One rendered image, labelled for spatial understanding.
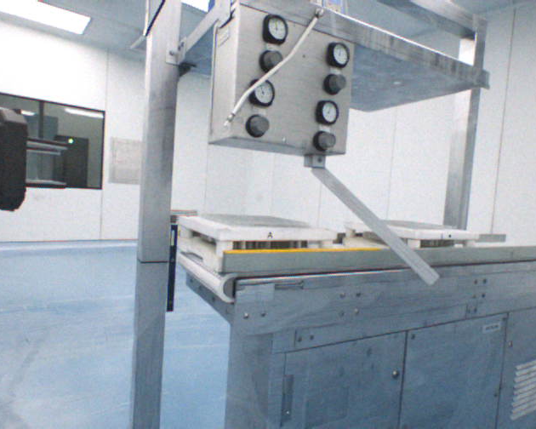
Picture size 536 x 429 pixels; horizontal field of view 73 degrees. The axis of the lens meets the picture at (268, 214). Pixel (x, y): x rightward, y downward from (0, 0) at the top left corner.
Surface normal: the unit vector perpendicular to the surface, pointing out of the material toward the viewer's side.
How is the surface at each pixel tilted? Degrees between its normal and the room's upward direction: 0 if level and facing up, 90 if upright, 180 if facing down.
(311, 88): 90
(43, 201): 90
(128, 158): 90
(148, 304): 90
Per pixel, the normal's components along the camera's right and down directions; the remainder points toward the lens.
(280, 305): 0.48, 0.08
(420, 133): -0.80, -0.02
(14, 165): 0.87, 0.09
